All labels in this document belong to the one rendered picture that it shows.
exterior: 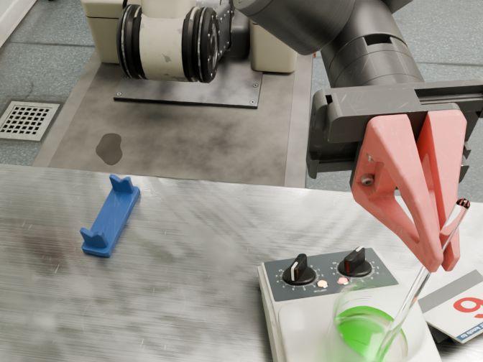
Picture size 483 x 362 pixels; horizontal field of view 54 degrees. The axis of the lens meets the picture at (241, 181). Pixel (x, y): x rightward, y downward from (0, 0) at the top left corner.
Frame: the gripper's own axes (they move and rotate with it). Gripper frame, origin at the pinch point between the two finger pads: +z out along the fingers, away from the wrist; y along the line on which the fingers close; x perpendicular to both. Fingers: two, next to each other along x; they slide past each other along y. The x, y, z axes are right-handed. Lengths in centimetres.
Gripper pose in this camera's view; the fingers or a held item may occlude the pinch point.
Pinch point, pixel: (439, 251)
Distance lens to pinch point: 25.8
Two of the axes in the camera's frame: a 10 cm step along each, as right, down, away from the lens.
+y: 10.0, -0.7, 0.2
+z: 0.7, 7.7, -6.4
